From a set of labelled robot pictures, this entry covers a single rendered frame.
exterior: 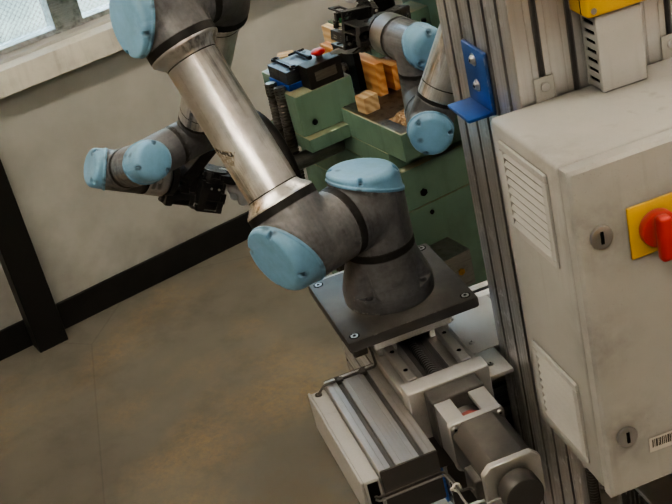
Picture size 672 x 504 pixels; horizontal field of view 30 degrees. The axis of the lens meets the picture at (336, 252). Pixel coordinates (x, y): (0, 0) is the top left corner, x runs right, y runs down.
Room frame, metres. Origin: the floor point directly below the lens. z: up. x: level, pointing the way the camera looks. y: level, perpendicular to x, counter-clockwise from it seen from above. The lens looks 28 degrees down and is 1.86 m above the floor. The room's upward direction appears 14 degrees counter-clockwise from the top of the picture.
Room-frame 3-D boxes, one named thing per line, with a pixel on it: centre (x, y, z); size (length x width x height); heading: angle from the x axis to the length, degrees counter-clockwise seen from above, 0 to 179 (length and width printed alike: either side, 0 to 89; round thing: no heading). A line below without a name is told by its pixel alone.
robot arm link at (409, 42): (2.06, -0.22, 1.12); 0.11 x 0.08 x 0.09; 24
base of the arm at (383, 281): (1.79, -0.07, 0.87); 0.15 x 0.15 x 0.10
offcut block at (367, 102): (2.37, -0.13, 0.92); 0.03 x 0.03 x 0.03; 25
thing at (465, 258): (2.22, -0.19, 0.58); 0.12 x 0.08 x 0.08; 114
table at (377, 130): (2.50, -0.11, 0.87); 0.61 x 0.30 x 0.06; 24
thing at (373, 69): (2.53, -0.13, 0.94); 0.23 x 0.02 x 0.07; 24
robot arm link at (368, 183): (1.78, -0.06, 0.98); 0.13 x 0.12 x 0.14; 125
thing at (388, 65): (2.54, -0.17, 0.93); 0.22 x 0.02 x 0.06; 24
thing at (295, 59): (2.46, -0.03, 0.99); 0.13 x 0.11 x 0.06; 24
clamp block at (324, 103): (2.47, -0.03, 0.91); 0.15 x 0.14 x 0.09; 24
